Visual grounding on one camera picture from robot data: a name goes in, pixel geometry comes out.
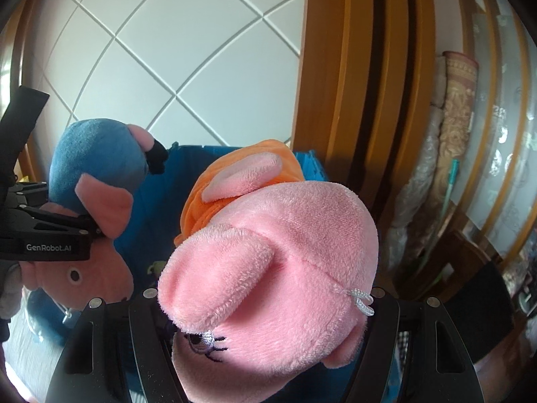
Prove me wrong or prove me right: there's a black chair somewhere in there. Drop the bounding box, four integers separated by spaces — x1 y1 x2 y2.
436 231 530 366

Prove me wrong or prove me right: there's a teal stick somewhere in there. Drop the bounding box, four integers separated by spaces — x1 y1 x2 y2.
445 160 460 200

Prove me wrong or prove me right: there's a wooden door frame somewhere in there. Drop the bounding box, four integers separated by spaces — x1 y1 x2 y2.
291 0 437 219

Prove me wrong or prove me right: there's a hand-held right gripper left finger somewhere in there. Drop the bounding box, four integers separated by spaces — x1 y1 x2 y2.
44 287 189 403

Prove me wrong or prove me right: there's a pink pig plush orange dress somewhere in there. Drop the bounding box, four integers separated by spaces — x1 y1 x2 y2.
157 138 380 403

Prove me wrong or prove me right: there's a blue plastic storage crate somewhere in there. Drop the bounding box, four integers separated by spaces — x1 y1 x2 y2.
25 145 403 403

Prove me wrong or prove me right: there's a plastic wrapped roll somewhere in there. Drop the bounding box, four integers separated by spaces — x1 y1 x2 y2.
386 105 443 273

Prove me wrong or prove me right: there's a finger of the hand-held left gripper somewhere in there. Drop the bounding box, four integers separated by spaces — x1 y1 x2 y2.
19 205 105 238

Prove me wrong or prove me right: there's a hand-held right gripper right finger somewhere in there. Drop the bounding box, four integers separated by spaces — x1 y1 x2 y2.
342 287 487 403

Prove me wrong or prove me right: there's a frosted glass door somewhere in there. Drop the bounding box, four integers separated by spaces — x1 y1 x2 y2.
453 0 537 261

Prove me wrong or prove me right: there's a person's left hand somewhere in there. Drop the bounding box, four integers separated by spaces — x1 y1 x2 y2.
0 260 23 320

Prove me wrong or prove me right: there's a pink pig plush blue shirt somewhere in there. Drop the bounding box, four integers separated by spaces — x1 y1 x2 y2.
19 120 168 303

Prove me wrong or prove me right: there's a rolled patterned carpet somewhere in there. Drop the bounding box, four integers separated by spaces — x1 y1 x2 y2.
434 50 480 202

